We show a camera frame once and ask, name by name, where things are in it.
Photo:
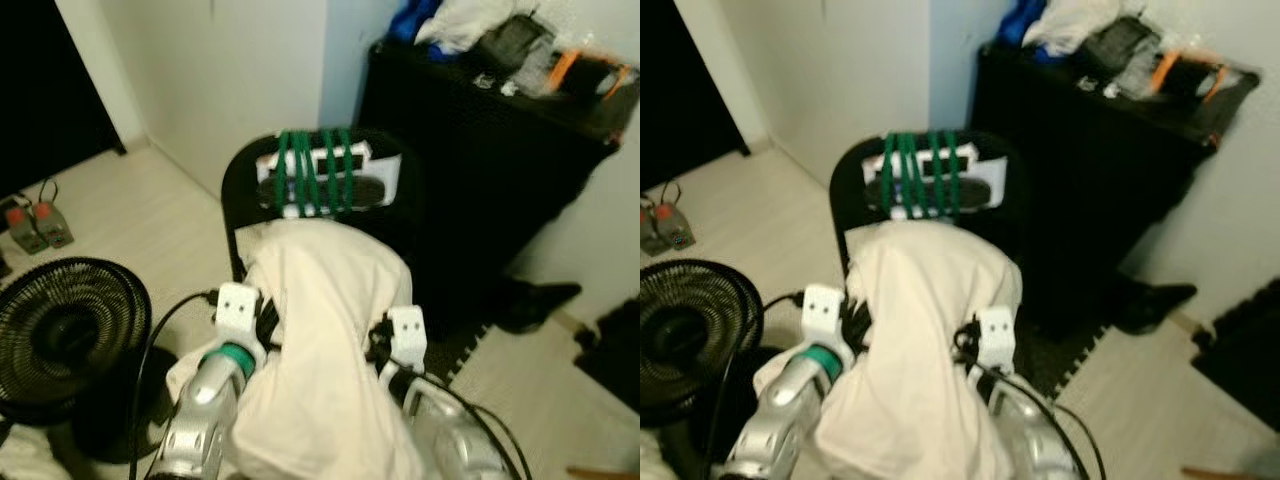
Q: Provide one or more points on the white crumpled cloth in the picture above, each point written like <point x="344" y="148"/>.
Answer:
<point x="1075" y="22"/>
<point x="465" y="22"/>

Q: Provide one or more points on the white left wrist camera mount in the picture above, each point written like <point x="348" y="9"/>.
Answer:
<point x="237" y="312"/>
<point x="823" y="315"/>

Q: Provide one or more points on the cream pillow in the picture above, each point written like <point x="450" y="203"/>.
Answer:
<point x="920" y="340"/>
<point x="320" y="340"/>

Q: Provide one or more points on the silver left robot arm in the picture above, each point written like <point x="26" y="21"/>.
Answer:
<point x="785" y="410"/>
<point x="205" y="410"/>

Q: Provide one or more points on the blue cloth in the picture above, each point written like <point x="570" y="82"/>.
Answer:
<point x="1020" y="20"/>
<point x="410" y="20"/>

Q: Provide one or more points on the black shoe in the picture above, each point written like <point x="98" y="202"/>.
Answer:
<point x="1150" y="305"/>
<point x="535" y="305"/>

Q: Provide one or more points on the black cabinet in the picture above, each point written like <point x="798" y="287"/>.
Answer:
<point x="480" y="170"/>
<point x="1090" y="170"/>

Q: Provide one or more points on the black chair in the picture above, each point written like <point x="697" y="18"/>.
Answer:
<point x="850" y="190"/>
<point x="240" y="190"/>

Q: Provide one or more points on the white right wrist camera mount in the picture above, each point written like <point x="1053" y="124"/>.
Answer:
<point x="408" y="332"/>
<point x="997" y="335"/>

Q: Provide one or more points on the black foam floor mat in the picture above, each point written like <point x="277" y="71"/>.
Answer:
<point x="612" y="345"/>
<point x="1245" y="345"/>

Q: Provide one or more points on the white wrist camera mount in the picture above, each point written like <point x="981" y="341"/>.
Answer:
<point x="237" y="312"/>
<point x="997" y="335"/>
<point x="823" y="315"/>
<point x="408" y="332"/>

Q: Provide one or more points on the black floor fan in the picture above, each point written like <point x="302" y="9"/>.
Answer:
<point x="70" y="340"/>
<point x="690" y="340"/>

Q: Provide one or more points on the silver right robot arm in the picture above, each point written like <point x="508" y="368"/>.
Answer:
<point x="1030" y="430"/>
<point x="445" y="430"/>

